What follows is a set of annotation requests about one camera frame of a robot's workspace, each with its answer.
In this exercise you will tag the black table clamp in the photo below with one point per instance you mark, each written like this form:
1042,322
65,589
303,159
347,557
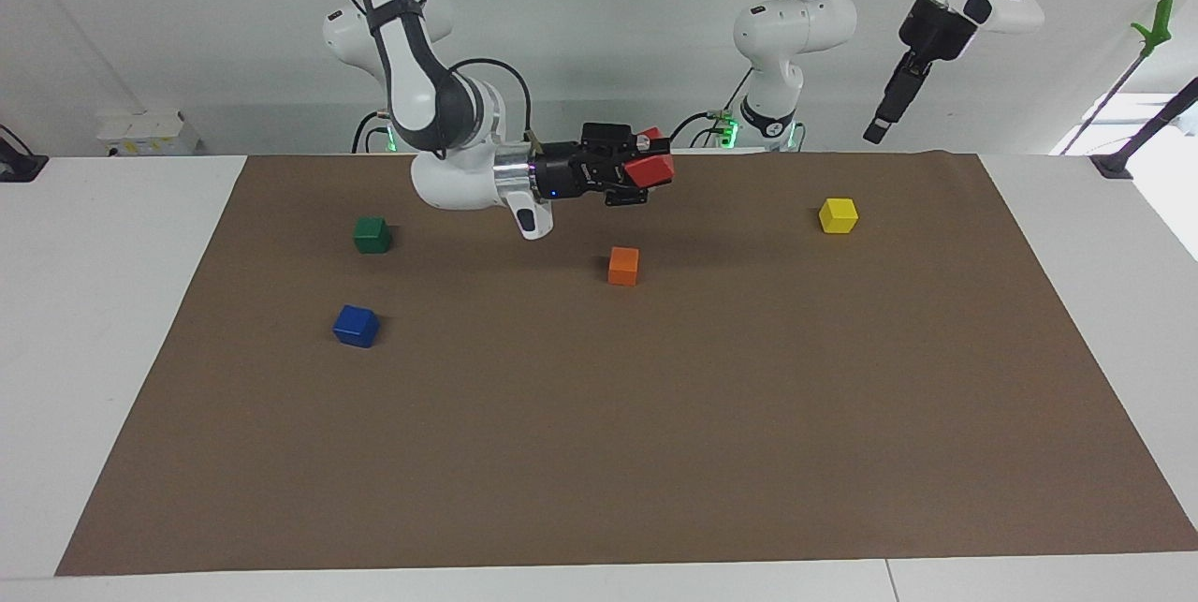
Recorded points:
17,167

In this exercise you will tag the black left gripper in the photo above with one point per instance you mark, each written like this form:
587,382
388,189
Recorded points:
936,31

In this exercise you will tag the red wooden block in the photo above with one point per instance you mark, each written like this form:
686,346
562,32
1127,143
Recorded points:
650,169

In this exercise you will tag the white wall socket box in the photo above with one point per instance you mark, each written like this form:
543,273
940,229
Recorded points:
145,132

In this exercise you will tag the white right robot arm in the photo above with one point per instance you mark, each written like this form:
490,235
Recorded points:
421,96

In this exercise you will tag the brown paper mat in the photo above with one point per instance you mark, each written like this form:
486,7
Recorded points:
599,443

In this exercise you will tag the blue wooden block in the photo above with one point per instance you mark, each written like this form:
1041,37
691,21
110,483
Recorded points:
356,327

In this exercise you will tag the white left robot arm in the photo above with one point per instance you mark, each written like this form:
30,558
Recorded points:
796,31

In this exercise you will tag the black angled stand with foot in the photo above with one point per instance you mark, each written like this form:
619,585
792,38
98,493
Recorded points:
1151,129

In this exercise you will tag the green clamp on thin rod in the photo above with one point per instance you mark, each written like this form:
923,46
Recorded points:
1157,22

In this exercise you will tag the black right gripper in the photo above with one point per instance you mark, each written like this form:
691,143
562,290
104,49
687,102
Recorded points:
585,169

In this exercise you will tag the green wooden block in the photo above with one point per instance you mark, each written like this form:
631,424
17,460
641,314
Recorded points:
372,236

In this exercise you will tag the orange wooden block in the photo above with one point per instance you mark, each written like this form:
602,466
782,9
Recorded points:
623,266

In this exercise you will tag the yellow wooden block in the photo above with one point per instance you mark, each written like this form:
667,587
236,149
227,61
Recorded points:
838,216

